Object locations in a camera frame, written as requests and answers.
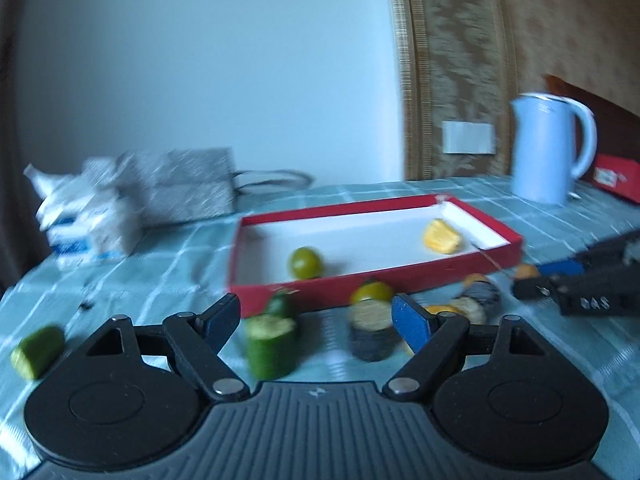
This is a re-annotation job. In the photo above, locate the grey patterned gift bag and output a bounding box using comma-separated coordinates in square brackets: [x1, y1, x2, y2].
[117, 147, 313, 223]

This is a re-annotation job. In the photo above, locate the white tissue pack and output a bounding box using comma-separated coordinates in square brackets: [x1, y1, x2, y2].
[24, 160, 143, 271]

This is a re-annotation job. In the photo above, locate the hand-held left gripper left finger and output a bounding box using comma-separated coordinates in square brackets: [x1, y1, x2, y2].
[75, 294, 251, 403]

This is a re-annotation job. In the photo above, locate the blue electric kettle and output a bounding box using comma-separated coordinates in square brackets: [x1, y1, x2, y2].
[509, 92, 598, 206]

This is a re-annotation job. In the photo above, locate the cut cucumber piece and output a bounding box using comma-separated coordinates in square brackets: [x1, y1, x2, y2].
[265, 290, 298, 318]
[10, 325, 66, 381]
[244, 314, 301, 381]

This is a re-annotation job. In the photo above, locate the red flat packet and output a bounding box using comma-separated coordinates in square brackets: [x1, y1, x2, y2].
[592, 154, 640, 203]

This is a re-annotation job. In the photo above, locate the white wall switch panel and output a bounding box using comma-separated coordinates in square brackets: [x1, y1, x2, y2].
[442, 121, 496, 155]

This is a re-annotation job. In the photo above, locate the small round citrus fruit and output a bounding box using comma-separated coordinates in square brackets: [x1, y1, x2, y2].
[288, 246, 323, 281]
[350, 281, 396, 306]

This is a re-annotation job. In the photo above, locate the red shallow cardboard box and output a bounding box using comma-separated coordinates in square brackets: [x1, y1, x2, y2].
[227, 194, 523, 318]

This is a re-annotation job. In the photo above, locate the patterned curtain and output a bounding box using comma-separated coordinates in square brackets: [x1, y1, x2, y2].
[0, 0, 36, 301]

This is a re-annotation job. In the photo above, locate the yellow peeled citrus chunk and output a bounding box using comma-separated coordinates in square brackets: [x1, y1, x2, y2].
[422, 218, 466, 256]

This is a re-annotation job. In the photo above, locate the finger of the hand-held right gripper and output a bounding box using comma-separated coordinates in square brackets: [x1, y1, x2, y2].
[537, 231, 640, 277]
[512, 266, 640, 318]

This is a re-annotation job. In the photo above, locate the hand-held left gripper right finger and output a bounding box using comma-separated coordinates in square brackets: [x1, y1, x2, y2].
[382, 294, 556, 403]

